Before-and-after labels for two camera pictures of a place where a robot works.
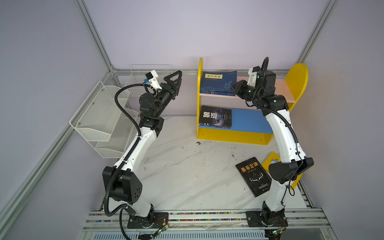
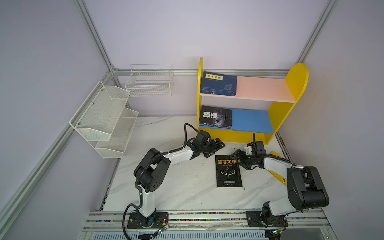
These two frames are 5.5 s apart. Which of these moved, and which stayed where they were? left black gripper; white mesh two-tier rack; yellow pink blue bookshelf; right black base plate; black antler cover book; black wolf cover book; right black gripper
Moved: black antler cover book; right black gripper; left black gripper
Stayed: black wolf cover book; white mesh two-tier rack; yellow pink blue bookshelf; right black base plate
